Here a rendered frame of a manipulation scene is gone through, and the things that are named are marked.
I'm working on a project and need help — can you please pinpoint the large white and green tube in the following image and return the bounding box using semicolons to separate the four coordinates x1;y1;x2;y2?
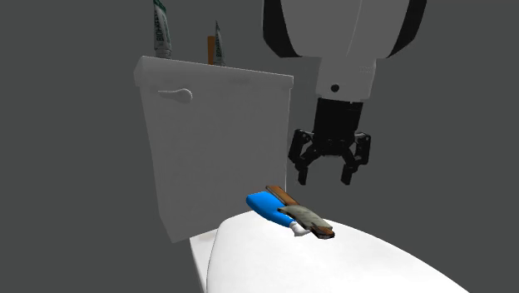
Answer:
152;0;173;60

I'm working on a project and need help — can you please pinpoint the white toilet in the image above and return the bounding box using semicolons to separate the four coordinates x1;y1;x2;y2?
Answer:
133;55;472;293

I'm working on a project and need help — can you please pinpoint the orange upright stick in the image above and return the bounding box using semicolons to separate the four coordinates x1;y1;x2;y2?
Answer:
206;35;216;66

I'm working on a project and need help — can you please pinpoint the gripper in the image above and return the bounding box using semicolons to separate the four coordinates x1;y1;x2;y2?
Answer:
287;97;372;186

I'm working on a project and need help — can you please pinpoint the blue tube with white cap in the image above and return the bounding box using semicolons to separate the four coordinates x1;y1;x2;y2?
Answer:
245;191;312;238

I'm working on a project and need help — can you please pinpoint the small white and green tube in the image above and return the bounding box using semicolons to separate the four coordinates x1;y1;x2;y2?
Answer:
213;20;227;67

